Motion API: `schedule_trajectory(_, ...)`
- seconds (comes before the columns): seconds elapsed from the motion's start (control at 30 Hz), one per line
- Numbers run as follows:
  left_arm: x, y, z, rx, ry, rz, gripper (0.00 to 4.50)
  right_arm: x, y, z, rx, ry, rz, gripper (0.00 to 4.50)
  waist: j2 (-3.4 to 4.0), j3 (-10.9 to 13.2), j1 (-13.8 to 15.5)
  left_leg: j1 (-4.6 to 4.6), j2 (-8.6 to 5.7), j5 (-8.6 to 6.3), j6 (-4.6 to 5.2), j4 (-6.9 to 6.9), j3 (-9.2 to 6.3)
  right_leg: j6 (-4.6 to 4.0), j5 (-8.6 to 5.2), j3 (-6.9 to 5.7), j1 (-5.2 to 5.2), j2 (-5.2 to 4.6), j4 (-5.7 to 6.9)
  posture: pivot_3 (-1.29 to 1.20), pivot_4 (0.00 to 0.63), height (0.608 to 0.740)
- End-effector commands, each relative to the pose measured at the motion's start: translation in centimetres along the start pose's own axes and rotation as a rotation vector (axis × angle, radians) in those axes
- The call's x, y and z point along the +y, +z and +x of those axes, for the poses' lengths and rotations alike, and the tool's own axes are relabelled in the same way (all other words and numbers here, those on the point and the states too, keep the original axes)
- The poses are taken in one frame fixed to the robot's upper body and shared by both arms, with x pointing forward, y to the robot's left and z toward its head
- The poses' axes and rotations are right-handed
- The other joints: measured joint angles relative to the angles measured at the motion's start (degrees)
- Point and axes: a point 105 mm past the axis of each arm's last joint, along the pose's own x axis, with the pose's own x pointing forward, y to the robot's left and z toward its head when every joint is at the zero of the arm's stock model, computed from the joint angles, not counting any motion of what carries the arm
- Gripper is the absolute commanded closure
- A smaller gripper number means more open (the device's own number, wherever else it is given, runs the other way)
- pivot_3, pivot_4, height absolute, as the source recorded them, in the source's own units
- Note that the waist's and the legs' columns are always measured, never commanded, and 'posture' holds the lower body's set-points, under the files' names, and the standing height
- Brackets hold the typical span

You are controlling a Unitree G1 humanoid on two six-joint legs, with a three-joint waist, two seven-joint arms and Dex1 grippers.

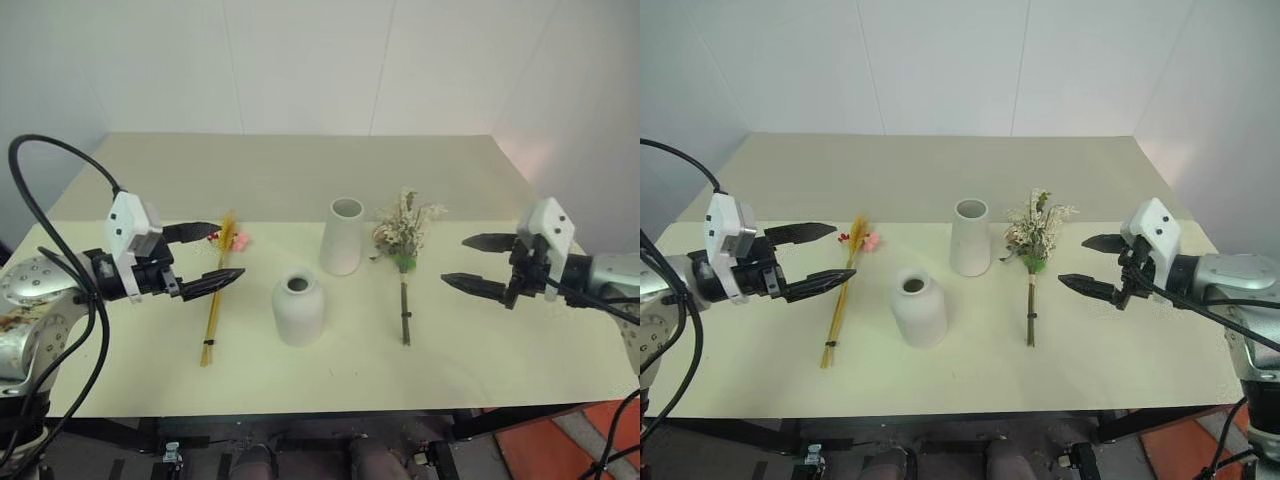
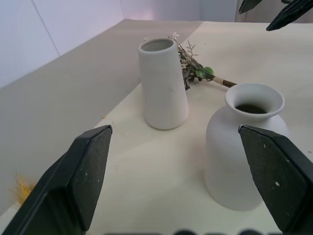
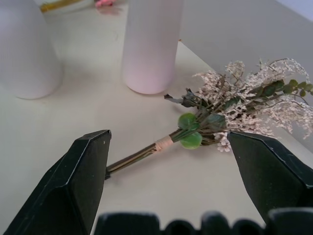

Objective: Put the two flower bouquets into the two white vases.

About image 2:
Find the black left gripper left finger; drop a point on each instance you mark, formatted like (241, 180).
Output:
(73, 176)

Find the yellow dried flower sprig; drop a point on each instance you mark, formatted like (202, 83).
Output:
(22, 189)

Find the round white flared-neck vase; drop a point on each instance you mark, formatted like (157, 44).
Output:
(227, 156)

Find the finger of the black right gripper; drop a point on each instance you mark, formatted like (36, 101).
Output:
(248, 5)
(288, 13)

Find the tall tapered white vase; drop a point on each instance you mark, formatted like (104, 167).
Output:
(162, 93)

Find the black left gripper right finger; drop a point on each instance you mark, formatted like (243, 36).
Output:
(281, 176)

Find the dried flower bouquet with leaves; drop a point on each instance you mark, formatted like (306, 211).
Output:
(195, 69)

